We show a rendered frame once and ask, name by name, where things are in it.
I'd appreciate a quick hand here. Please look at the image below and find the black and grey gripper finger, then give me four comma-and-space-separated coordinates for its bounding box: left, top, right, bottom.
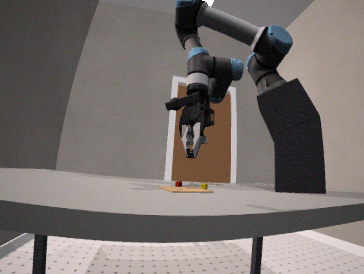
179, 116, 194, 155
192, 111, 207, 158

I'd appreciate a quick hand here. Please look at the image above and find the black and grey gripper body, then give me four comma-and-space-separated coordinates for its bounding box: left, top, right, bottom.
181, 85, 214, 127

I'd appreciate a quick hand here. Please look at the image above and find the black die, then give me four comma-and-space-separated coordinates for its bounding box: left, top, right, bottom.
187, 151, 195, 158

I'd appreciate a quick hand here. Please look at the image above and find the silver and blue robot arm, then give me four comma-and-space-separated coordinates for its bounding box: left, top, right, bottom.
165, 0, 293, 111

